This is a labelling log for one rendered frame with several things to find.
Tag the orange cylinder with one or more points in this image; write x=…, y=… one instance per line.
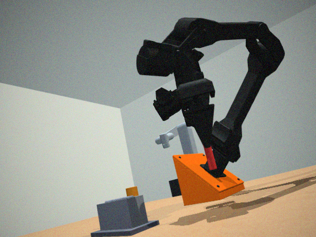
x=132, y=191

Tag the red peg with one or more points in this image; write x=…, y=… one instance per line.
x=210, y=158

